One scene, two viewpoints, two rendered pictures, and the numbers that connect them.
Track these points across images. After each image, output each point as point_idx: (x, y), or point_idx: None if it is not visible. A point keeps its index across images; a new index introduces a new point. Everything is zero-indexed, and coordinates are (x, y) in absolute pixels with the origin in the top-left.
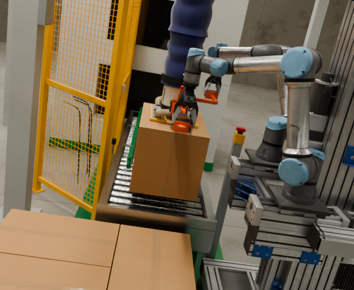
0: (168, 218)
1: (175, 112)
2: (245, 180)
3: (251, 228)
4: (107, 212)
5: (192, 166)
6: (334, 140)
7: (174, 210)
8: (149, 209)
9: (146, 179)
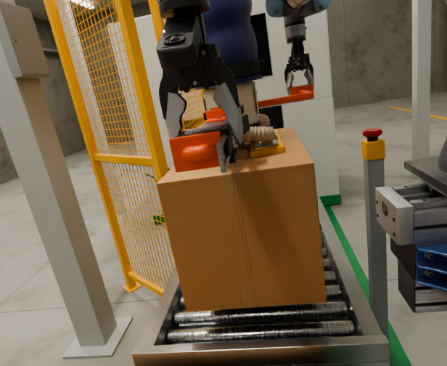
0: (276, 354)
1: (169, 115)
2: (435, 240)
3: None
4: (155, 362)
5: (293, 233)
6: None
7: (292, 314)
8: (242, 327)
9: (210, 282)
